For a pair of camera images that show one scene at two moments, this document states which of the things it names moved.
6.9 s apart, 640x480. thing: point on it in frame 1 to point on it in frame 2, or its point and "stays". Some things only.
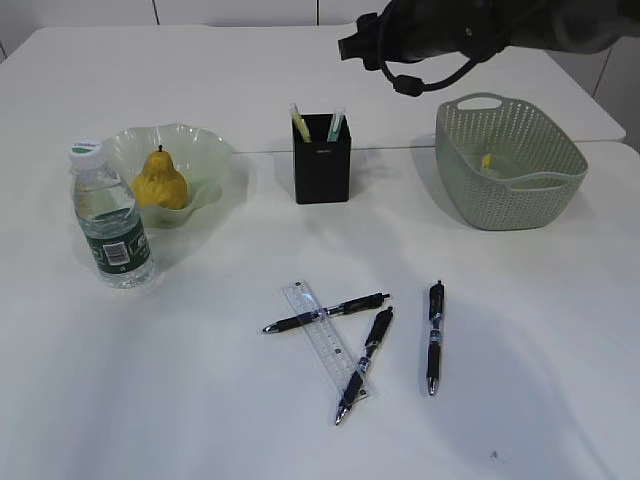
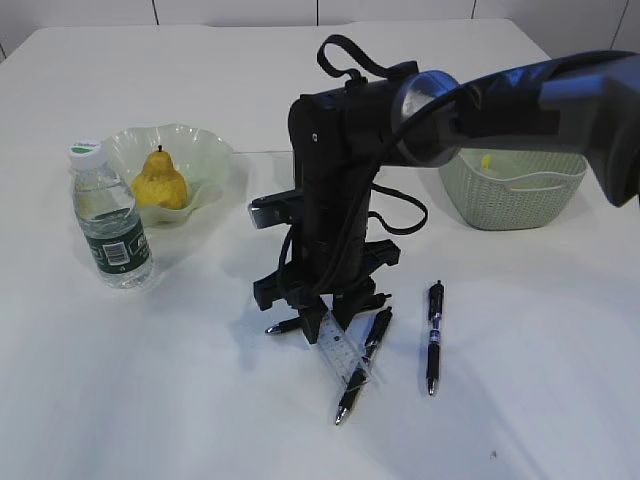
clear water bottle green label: [109, 217] stays
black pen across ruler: [325, 312] stays
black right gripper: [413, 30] to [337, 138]
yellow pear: [161, 185] stays
